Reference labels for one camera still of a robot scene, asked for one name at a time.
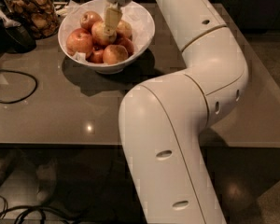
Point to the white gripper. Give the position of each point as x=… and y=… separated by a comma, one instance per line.
x=113, y=16

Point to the yellow-red apple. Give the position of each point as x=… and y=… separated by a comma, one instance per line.
x=115, y=54
x=100, y=37
x=124, y=29

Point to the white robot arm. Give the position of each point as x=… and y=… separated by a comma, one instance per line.
x=160, y=119

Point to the red apple top back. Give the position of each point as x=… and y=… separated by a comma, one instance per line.
x=88, y=19

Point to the red apple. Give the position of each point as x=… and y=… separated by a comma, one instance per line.
x=126, y=43
x=80, y=40
x=88, y=19

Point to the red apple right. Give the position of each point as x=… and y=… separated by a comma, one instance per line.
x=126, y=43

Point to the yellow-red apple front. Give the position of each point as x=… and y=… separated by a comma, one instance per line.
x=115, y=54

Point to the red apple far left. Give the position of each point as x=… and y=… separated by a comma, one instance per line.
x=80, y=40

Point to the dark red apple low front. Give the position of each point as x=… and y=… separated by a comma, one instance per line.
x=97, y=55

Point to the white ceramic bowl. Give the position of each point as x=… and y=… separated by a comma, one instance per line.
x=143, y=31

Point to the glass jar of dried chips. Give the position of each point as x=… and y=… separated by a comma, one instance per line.
x=38, y=15

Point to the black scoop with white handle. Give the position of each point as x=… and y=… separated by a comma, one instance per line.
x=18, y=37

